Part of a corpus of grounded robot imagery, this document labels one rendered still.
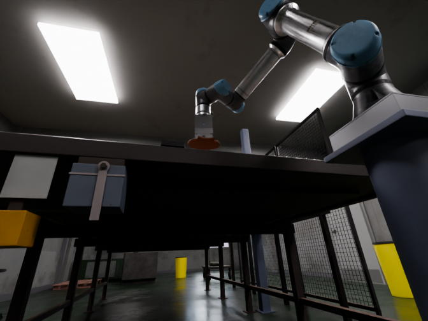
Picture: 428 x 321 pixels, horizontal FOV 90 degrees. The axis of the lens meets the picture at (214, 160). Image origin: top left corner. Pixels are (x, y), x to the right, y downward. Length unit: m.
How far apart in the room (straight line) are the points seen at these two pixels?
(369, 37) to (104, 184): 0.81
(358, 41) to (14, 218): 0.98
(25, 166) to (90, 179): 0.17
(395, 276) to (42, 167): 3.98
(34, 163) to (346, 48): 0.91
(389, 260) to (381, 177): 3.34
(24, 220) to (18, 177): 0.13
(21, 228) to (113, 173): 0.23
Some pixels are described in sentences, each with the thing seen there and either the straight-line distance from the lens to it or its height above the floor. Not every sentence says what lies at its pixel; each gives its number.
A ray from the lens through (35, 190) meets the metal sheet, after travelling 0.72.
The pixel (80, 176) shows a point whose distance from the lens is 0.67.
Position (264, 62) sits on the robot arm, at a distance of 1.13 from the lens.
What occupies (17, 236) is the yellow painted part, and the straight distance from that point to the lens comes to 0.68.
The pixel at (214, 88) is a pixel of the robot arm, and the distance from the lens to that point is 1.05.
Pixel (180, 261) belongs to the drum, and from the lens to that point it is 8.03.
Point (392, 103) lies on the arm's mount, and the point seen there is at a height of 0.92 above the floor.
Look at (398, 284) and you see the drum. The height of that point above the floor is 0.15.
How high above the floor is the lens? 0.58
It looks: 24 degrees up
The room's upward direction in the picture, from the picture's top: 3 degrees counter-clockwise
